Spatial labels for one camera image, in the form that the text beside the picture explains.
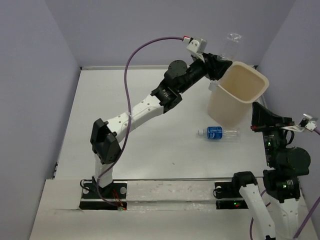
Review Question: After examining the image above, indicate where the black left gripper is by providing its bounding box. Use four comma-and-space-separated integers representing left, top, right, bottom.
176, 52, 231, 95

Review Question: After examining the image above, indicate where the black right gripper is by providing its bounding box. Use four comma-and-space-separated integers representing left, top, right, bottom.
249, 99, 294, 165

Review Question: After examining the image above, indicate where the clear bottle white blue cap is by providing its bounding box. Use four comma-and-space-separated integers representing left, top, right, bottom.
209, 32, 243, 91

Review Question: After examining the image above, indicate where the blue label plastic bottle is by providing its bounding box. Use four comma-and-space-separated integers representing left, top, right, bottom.
196, 126, 240, 141

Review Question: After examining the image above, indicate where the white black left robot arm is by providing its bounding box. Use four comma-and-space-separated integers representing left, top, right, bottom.
90, 53, 233, 198

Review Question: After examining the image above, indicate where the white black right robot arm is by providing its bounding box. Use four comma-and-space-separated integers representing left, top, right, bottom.
230, 101, 311, 240

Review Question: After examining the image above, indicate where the beige plastic bin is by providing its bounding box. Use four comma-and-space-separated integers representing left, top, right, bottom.
207, 61, 270, 127

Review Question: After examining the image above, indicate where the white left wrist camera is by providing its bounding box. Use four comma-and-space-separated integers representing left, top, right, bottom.
182, 36, 207, 56

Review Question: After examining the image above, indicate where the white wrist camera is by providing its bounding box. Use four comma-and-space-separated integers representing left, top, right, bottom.
282, 113, 319, 133
182, 36, 207, 56

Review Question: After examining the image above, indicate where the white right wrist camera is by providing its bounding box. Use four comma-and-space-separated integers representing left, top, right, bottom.
282, 113, 319, 133

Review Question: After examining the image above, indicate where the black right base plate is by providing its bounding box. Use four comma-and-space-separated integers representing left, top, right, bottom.
212, 181, 248, 210

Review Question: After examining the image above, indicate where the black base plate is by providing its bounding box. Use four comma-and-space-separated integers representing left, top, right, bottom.
212, 181, 248, 210
79, 178, 128, 211

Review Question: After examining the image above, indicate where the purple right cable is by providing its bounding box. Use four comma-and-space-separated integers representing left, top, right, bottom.
249, 127, 320, 240

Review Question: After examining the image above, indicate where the purple cable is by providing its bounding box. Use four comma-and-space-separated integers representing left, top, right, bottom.
249, 127, 320, 240
96, 35, 187, 208

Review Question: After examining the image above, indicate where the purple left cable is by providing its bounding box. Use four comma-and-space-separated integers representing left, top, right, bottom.
96, 35, 187, 208

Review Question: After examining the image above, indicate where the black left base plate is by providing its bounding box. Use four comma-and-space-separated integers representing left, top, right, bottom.
79, 178, 128, 211

